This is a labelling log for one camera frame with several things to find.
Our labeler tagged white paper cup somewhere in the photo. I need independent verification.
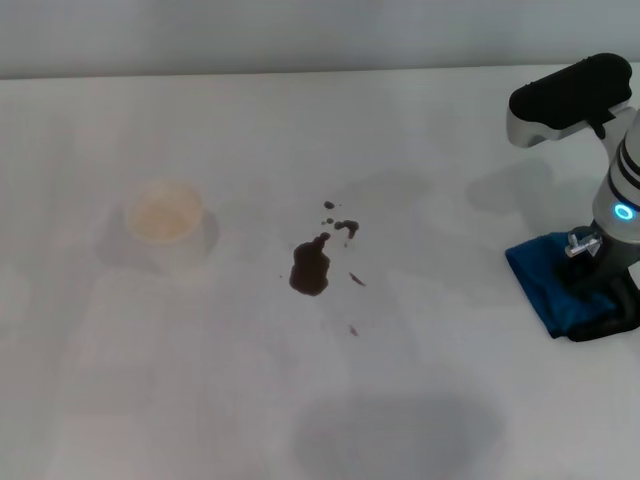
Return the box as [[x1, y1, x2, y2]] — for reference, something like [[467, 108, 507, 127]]
[[125, 179, 206, 274]]

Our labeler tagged blue rag with black trim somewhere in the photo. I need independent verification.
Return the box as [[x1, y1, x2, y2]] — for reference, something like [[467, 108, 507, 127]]
[[504, 233, 640, 343]]

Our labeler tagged small silver connector plug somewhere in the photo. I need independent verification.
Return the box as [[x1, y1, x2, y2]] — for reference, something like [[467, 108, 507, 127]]
[[564, 231, 604, 259]]

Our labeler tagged large black water puddle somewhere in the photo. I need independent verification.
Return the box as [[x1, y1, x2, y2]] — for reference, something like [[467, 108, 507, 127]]
[[288, 232, 334, 300]]

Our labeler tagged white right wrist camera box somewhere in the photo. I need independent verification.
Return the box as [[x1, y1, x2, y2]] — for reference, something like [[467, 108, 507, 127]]
[[507, 52, 640, 149]]

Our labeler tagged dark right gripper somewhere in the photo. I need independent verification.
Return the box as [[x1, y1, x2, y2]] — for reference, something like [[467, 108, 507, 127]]
[[572, 218, 640, 329]]

